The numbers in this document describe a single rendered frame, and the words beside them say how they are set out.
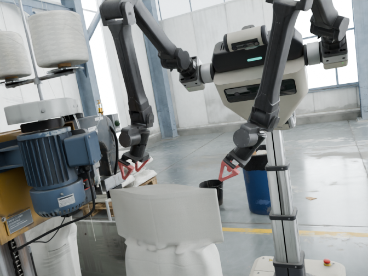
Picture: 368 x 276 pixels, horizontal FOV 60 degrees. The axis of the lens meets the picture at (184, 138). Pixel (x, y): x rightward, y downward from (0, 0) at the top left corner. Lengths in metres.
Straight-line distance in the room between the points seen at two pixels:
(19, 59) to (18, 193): 0.47
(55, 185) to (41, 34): 0.46
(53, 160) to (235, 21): 8.68
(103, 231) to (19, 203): 0.86
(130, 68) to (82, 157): 0.35
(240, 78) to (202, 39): 8.29
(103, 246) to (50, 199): 1.03
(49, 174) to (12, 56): 0.49
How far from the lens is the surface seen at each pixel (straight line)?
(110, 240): 1.92
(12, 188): 1.12
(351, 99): 9.05
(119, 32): 1.08
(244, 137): 0.96
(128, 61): 1.11
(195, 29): 9.77
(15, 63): 1.27
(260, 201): 3.41
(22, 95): 6.37
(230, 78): 1.41
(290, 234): 1.74
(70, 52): 1.07
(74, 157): 0.96
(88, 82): 7.28
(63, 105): 0.96
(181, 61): 1.33
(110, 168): 1.44
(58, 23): 1.09
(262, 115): 1.01
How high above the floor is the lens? 1.38
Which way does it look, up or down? 8 degrees down
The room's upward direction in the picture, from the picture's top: 9 degrees counter-clockwise
